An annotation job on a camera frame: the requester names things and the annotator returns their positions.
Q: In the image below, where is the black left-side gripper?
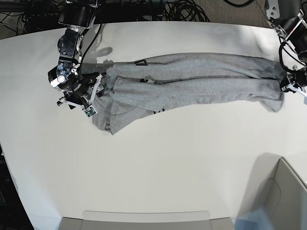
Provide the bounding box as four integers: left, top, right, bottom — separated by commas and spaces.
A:
280, 73, 307, 97

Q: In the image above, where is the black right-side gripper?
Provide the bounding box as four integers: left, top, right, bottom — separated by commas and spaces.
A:
56, 72, 108, 109

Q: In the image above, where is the grey T-shirt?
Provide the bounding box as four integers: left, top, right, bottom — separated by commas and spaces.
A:
86, 53, 285, 134

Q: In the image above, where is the left-side robot arm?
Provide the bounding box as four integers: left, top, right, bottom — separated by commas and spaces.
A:
264, 0, 307, 99

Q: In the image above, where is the right-side robot arm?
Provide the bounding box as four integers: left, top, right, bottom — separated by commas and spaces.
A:
48, 0, 106, 116

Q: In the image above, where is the grey bin right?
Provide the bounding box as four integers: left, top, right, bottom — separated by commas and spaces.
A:
253, 158, 307, 230

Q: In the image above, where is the grey bin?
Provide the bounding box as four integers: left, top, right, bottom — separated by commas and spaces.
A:
253, 158, 307, 230
59, 211, 235, 230

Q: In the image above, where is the grey bin front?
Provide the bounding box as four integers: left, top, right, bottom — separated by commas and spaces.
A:
59, 211, 235, 230

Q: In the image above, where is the blue object bottom corner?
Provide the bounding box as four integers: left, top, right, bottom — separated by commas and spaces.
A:
232, 208, 274, 230

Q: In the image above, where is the white right-side wrist camera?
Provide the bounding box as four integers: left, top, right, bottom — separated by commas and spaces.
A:
82, 106, 97, 118

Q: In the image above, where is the black floor cable pile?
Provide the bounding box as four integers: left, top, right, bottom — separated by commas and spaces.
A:
134, 0, 212, 23

